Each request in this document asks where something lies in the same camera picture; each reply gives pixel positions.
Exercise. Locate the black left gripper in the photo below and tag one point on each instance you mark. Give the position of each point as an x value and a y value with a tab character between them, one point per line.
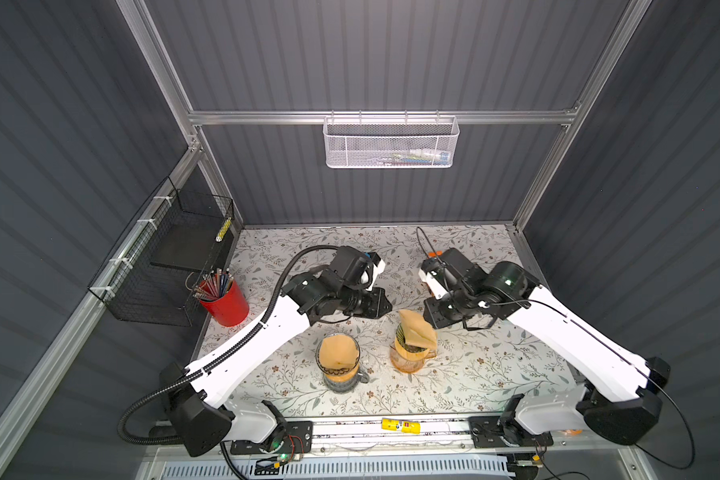
378	303

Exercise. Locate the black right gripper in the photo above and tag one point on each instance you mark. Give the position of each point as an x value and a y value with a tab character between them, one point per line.
430	316

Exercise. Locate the green glass dripper cone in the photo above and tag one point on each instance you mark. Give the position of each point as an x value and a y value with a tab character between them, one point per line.
401	340

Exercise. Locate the grey glass dripper cone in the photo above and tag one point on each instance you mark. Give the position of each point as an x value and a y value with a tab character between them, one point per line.
338	357

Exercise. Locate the wooden dripper ring base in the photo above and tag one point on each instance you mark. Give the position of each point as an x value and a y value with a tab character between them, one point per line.
343	379

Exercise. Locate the amber glass carafe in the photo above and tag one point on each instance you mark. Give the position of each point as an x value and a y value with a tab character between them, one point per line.
410	363

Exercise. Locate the clear grey glass carafe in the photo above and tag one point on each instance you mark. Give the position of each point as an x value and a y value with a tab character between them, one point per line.
363	378

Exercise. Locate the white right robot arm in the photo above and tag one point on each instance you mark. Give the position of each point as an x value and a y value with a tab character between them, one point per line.
619	399

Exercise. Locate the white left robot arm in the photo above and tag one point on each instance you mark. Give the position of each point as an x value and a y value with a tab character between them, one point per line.
204	414

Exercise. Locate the red pencil cup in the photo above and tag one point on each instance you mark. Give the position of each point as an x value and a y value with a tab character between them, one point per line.
220	294

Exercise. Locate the yellow marker in basket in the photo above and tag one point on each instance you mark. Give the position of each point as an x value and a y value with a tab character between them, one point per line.
223	230

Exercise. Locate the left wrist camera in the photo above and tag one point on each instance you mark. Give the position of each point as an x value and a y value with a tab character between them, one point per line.
377	268

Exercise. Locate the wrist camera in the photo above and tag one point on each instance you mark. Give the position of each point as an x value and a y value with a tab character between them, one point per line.
436	281
377	268

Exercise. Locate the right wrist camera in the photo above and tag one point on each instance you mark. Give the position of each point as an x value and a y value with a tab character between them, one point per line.
436	281

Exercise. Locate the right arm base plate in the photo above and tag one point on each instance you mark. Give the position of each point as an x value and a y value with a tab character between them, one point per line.
486	429

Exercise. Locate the yellow marker on rail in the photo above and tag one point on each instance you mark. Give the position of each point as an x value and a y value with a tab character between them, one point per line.
401	426

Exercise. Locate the white mesh wall basket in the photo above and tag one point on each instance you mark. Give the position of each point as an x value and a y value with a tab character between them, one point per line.
390	141

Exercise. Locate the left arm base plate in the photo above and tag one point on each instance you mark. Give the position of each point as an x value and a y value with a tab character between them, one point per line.
294	438

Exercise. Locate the white slotted cable duct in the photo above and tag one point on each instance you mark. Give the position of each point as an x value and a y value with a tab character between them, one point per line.
377	467

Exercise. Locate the black wire wall basket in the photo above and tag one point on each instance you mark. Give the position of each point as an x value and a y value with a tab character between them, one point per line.
150	277

